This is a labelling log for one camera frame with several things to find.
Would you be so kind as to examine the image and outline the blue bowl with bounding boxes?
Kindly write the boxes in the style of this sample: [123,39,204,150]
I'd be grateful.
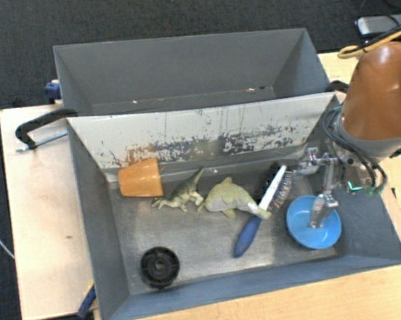
[282,190,346,255]

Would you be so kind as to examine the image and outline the blue and white brush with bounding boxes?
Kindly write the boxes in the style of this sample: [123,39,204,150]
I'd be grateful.
[221,163,305,260]

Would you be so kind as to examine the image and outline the black round ribbed cap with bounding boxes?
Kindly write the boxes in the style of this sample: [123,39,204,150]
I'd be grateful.
[136,243,185,292]

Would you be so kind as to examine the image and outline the orange plastic cup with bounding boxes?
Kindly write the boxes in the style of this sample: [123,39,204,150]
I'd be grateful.
[115,156,166,202]

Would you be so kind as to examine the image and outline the grey metal bin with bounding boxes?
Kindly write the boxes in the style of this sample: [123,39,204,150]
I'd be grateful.
[52,3,401,320]

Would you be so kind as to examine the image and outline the green and grey plush fish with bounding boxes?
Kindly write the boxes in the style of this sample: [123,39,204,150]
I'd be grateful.
[193,172,273,229]

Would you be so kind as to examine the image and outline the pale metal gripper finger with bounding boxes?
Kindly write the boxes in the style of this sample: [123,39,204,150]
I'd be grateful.
[289,143,340,177]
[305,190,342,230]

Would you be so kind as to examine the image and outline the pale wood flat board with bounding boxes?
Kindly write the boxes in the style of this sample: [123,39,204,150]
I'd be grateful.
[0,99,101,320]

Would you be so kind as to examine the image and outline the green toy dinosaur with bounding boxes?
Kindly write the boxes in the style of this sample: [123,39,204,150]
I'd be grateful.
[146,166,212,218]

